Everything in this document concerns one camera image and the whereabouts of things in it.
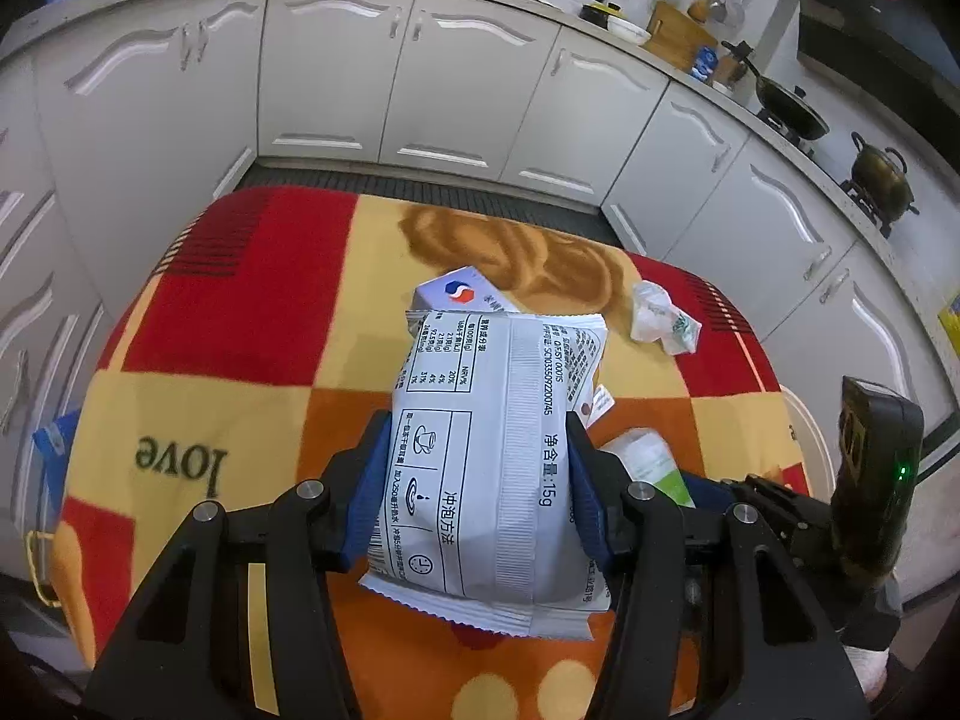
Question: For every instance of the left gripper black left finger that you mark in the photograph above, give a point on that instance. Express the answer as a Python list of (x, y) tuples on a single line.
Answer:
[(181, 649)]

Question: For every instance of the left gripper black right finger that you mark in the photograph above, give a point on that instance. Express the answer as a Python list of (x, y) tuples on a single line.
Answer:
[(765, 646)]

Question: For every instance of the green white plastic wrapper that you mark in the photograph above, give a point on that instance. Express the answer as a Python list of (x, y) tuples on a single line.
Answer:
[(646, 457)]

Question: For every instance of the white printed snack packet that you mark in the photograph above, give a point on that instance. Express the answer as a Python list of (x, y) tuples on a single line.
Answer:
[(476, 524)]

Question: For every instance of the small white wrapper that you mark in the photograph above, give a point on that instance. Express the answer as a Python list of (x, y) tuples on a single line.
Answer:
[(656, 319)]

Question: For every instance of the blue white medicine box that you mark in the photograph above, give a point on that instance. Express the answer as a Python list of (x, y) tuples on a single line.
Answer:
[(461, 289)]

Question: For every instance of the blue trash bag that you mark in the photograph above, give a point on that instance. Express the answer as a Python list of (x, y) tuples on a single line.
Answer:
[(54, 442)]

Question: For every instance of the white kitchen cabinets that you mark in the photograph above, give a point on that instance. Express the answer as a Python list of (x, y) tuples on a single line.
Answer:
[(124, 119)]

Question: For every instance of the white gloved right hand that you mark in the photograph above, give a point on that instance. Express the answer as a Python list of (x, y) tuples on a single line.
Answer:
[(870, 668)]

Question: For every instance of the bronze stock pot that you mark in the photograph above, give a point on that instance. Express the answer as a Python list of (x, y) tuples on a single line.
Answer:
[(878, 184)]

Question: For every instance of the colourful patterned blanket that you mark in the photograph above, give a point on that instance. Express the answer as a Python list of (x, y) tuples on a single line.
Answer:
[(275, 326)]

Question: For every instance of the black frying pan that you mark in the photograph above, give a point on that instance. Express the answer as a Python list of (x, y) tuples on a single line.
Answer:
[(785, 110)]

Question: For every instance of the black range hood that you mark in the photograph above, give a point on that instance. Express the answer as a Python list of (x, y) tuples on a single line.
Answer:
[(889, 49)]

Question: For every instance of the wooden cutting board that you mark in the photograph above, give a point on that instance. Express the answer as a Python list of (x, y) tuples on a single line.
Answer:
[(675, 37)]

